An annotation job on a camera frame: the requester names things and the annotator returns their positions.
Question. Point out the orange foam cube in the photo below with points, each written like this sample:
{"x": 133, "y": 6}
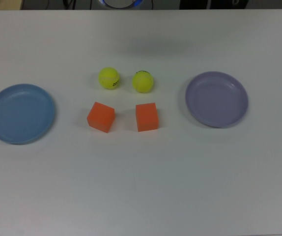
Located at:
{"x": 100, "y": 118}
{"x": 147, "y": 118}

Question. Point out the yellow tennis ball black print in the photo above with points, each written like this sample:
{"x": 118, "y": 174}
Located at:
{"x": 107, "y": 78}

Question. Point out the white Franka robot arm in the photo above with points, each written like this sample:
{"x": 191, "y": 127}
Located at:
{"x": 121, "y": 3}

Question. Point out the purple plate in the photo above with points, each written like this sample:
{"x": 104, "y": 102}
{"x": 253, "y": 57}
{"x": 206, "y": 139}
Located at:
{"x": 216, "y": 100}

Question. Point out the blue plate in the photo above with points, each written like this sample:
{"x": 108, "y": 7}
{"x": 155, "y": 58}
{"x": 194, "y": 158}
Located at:
{"x": 20, "y": 115}

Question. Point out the black bulky object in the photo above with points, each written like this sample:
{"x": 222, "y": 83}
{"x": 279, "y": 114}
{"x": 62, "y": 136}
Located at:
{"x": 212, "y": 3}

